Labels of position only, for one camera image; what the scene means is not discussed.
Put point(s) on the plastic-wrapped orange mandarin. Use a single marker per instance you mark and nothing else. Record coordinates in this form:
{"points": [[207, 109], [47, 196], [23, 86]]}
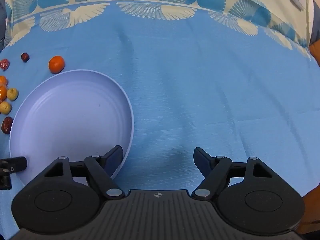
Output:
{"points": [[2, 92], [3, 80]]}

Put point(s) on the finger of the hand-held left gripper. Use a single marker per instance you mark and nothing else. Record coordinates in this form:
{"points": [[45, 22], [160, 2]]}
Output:
{"points": [[17, 164], [5, 181]]}

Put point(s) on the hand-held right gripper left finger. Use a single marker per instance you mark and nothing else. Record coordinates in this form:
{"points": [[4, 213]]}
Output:
{"points": [[115, 156]]}

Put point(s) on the lavender round plate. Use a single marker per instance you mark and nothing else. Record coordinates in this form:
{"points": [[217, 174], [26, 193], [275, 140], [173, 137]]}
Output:
{"points": [[75, 120]]}

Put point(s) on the blue sofa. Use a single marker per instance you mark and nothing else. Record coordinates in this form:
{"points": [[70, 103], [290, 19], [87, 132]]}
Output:
{"points": [[2, 25]]}

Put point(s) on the large dark red jujube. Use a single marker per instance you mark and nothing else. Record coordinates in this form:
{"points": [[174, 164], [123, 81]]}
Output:
{"points": [[7, 125]]}

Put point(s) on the bare orange mandarin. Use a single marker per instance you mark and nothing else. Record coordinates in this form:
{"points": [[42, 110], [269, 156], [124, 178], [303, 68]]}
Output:
{"points": [[56, 64]]}

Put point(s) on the red plastic-wrapped fruit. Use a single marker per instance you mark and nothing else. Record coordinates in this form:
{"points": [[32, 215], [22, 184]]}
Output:
{"points": [[4, 64]]}

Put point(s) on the small dark red jujube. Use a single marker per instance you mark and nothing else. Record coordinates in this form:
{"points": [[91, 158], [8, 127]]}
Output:
{"points": [[25, 57]]}

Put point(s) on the yellow-green jujube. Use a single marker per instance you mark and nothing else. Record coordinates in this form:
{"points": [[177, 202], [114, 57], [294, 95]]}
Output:
{"points": [[5, 107], [12, 94]]}

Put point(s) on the blue bird-print blanket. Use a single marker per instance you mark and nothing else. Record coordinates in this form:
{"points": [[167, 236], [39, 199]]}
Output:
{"points": [[200, 92]]}

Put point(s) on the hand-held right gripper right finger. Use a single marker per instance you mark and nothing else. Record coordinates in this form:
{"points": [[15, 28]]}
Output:
{"points": [[200, 158]]}

